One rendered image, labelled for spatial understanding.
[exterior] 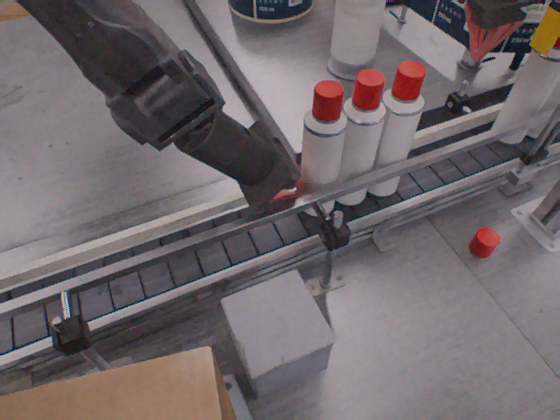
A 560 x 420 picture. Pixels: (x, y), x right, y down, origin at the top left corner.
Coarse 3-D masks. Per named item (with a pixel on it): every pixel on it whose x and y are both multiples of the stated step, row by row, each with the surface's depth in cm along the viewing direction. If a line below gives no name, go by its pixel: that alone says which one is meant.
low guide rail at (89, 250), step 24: (456, 120) 69; (480, 120) 71; (240, 192) 60; (168, 216) 57; (192, 216) 58; (96, 240) 55; (120, 240) 55; (24, 264) 53; (48, 264) 53; (72, 264) 55; (0, 288) 53
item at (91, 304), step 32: (480, 128) 73; (448, 160) 68; (480, 160) 68; (416, 192) 64; (288, 224) 61; (128, 256) 58; (192, 256) 57; (224, 256) 57; (256, 256) 58; (32, 288) 55; (96, 288) 55; (128, 288) 55; (160, 288) 55; (32, 320) 52; (0, 352) 50
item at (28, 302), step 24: (528, 120) 62; (456, 144) 59; (480, 144) 60; (384, 168) 56; (408, 168) 57; (336, 192) 54; (264, 216) 51; (192, 240) 49; (216, 240) 50; (120, 264) 47; (144, 264) 48; (48, 288) 46; (72, 288) 46; (0, 312) 44
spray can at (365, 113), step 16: (368, 80) 48; (384, 80) 48; (352, 96) 50; (368, 96) 48; (352, 112) 50; (368, 112) 50; (384, 112) 51; (352, 128) 51; (368, 128) 51; (352, 144) 53; (368, 144) 53; (352, 160) 55; (368, 160) 55; (352, 176) 57
